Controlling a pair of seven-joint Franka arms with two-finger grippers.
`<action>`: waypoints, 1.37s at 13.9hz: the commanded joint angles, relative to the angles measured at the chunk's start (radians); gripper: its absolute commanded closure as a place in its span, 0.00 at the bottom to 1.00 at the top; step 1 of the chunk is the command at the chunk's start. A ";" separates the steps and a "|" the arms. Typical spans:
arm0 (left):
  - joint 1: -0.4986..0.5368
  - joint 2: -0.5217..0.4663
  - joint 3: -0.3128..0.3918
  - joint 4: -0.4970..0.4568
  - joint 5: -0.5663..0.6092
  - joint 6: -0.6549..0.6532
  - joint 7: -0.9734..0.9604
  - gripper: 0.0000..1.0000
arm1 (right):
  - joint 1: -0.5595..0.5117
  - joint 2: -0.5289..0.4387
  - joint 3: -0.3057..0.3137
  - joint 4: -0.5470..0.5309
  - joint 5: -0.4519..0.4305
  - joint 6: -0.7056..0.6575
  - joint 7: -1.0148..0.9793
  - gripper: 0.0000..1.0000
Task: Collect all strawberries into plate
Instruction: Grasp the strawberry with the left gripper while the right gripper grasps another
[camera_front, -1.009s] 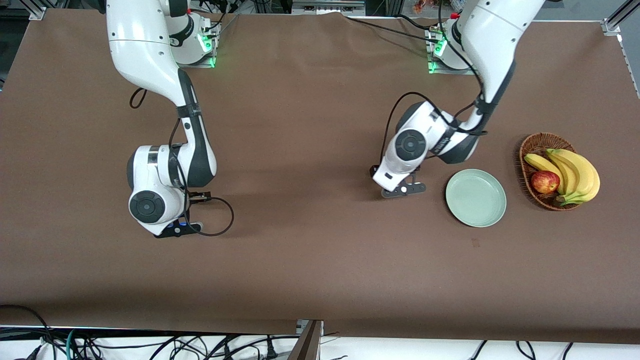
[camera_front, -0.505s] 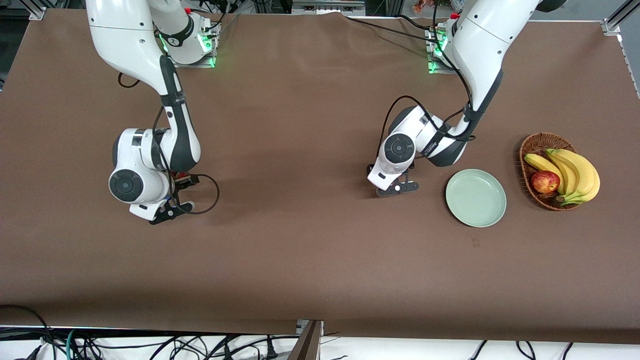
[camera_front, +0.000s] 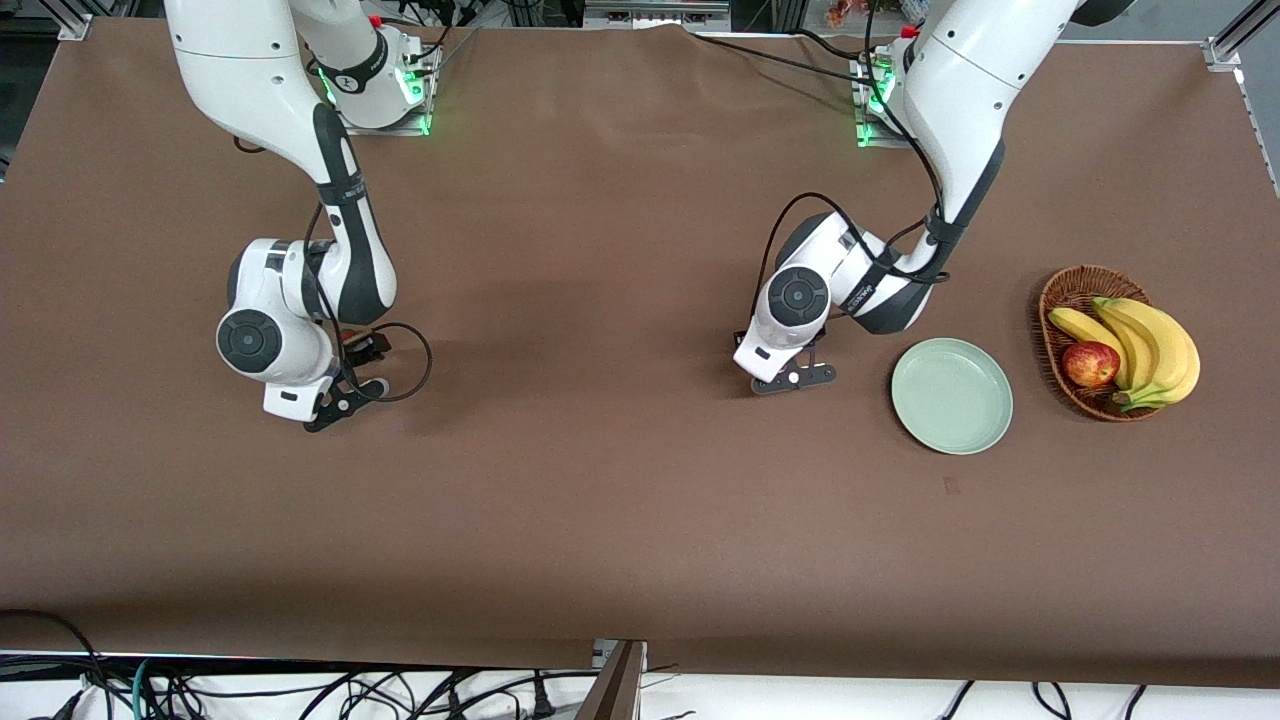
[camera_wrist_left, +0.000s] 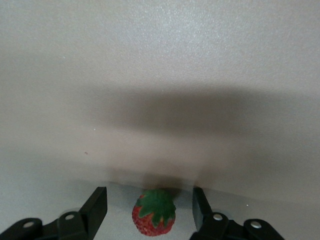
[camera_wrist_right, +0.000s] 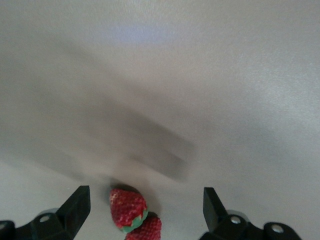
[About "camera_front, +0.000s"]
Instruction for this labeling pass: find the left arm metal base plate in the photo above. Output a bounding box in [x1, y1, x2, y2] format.
[855, 55, 916, 151]

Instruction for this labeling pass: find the pale green round plate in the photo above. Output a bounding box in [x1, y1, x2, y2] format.
[890, 337, 1014, 457]

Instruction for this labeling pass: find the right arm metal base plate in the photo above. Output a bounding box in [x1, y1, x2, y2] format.
[328, 45, 436, 137]

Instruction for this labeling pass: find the brown wicker basket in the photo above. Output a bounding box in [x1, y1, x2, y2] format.
[1038, 264, 1166, 423]

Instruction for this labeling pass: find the metal frame post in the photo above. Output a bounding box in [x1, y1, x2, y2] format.
[575, 640, 649, 720]

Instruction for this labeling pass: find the black looped cable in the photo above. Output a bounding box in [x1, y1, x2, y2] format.
[0, 608, 113, 720]

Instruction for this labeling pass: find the silver metal box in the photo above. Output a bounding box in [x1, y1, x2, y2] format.
[583, 0, 732, 31]

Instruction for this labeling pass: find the red apple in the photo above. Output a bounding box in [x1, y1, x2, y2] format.
[1062, 341, 1122, 389]

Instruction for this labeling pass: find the thin black cable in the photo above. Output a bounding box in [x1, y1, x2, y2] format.
[793, 27, 877, 64]
[690, 33, 883, 89]

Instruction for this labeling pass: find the large table cover sheet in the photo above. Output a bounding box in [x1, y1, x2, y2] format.
[0, 15, 1280, 691]

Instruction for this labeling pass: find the yellow banana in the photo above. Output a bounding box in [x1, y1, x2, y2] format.
[1095, 297, 1201, 413]
[1048, 306, 1131, 391]
[1090, 297, 1161, 393]

